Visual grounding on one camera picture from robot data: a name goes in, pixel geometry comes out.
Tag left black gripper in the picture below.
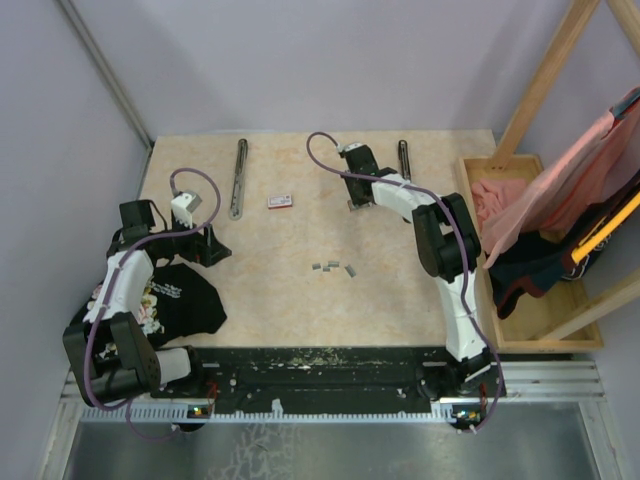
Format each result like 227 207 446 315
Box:
152 209 231 267

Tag black silver stapler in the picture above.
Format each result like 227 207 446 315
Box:
229 138 249 221
397 139 412 181

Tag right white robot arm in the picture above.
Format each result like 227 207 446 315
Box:
338 143 491 396

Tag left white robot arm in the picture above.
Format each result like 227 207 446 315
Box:
63 191 231 408

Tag grey staple box tray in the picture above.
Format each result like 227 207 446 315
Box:
347 200 372 212

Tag black floral t-shirt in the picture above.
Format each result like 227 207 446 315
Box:
68 262 229 351

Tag red staple box sleeve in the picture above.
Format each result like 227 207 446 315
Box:
267 194 293 210

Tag pink cloth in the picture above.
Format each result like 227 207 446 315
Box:
471 88 639 267

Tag dark navy garment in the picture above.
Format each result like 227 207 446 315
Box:
489 184 639 319

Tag wooden tray box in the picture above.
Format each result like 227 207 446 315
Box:
454 155 603 354

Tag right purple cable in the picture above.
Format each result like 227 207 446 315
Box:
305 132 504 434

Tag purple cable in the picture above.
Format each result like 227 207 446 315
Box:
305 132 504 434
82 168 223 441

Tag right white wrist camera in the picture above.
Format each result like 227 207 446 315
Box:
336 142 363 158

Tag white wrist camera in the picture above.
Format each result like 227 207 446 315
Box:
170 191 202 229
336 142 363 158

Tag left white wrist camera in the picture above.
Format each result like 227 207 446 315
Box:
170 191 202 229

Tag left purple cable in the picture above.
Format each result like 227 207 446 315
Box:
82 168 223 441

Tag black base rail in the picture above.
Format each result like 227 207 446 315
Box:
158 346 499 415

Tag wooden rack frame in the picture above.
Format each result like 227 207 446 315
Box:
486 1 639 344

